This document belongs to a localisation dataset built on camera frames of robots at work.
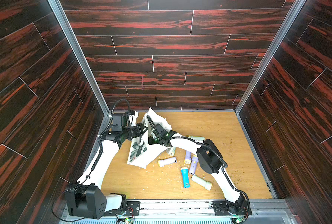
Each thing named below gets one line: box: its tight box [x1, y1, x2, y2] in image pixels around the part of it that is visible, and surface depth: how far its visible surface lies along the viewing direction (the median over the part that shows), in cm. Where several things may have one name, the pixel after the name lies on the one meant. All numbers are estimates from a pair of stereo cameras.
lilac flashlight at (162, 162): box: [158, 156, 178, 168], surface depth 91 cm
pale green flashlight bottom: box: [191, 174, 213, 192], surface depth 83 cm
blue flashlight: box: [180, 167, 191, 189], surface depth 85 cm
